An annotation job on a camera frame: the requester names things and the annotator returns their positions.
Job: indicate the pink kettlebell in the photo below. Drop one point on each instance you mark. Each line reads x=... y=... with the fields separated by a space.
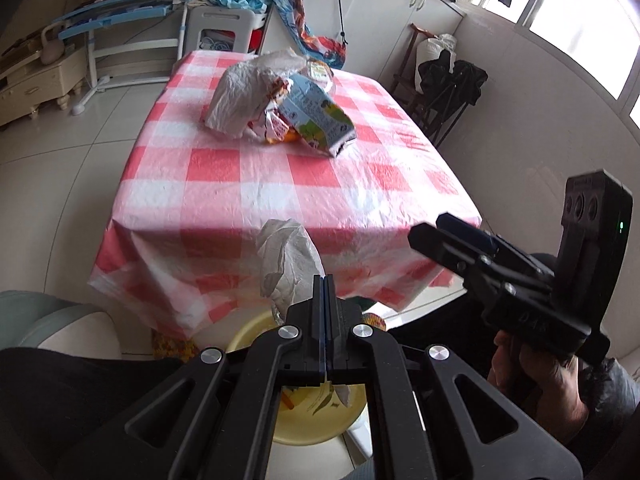
x=52 y=50

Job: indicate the colourful printed bag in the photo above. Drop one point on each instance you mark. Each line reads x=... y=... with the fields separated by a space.
x=305 y=30

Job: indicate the yellow plastic basin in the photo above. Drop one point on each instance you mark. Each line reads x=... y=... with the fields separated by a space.
x=310 y=425

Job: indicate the person's right hand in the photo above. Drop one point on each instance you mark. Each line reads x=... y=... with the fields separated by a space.
x=550 y=390

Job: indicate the blue green drink carton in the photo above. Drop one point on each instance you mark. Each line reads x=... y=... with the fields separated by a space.
x=315 y=115

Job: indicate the person's right forearm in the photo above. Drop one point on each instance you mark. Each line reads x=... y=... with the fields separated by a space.
x=610 y=400

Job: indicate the clear plastic tray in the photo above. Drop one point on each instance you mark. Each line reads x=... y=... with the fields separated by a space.
x=327 y=86

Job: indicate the cream television cabinet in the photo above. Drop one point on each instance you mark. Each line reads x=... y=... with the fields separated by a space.
x=35 y=90

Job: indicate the white sack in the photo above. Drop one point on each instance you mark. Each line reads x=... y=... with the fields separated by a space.
x=432 y=52

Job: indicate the dark wooden chair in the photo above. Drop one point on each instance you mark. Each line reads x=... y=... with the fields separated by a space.
x=425 y=110

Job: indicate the white plastic storage stool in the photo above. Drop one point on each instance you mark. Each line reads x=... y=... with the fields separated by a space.
x=225 y=25

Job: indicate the small orange vegetable piece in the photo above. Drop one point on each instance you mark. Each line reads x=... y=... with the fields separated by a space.
x=291 y=136

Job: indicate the person's black pants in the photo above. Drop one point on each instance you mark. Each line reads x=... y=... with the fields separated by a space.
x=75 y=410

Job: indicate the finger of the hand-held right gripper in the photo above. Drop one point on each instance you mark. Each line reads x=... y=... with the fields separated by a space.
x=470 y=232
x=450 y=252

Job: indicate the blue study desk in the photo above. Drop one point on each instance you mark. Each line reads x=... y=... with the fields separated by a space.
x=125 y=10

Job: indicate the white plastic bag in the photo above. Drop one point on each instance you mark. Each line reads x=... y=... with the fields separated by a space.
x=240 y=95

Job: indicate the colourful snack wrapper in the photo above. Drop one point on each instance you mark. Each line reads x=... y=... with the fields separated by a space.
x=272 y=125

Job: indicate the red checked tablecloth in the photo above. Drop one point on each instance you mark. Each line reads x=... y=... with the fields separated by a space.
x=250 y=190

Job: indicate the white low cabinet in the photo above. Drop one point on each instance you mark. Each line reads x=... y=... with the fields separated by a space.
x=390 y=30

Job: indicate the white plastic wrapper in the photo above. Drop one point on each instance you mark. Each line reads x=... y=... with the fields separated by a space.
x=290 y=260

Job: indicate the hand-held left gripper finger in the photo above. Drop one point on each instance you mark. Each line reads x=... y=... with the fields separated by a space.
x=320 y=320
x=330 y=320

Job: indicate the pale green chair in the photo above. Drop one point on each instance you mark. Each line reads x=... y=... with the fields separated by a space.
x=55 y=320

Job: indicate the crumpled speckled white wrapper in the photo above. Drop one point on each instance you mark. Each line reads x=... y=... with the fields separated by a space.
x=342 y=395

